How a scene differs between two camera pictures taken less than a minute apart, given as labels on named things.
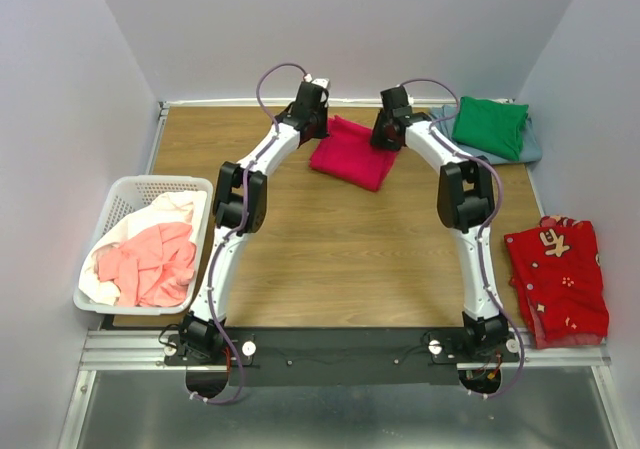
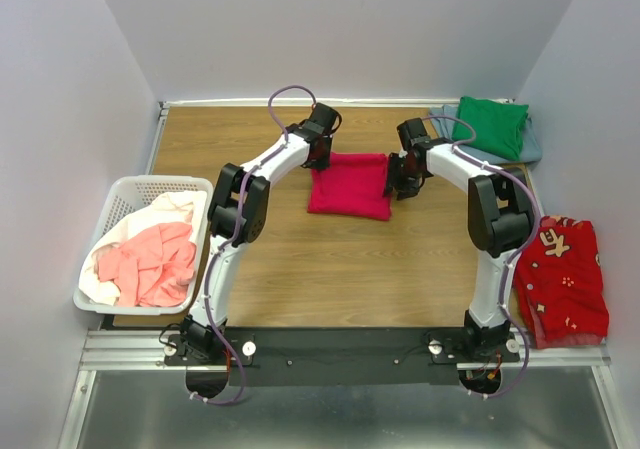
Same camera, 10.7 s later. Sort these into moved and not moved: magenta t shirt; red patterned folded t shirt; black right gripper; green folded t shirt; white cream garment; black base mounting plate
Moved: black right gripper; magenta t shirt
Not moved: white cream garment; black base mounting plate; red patterned folded t shirt; green folded t shirt
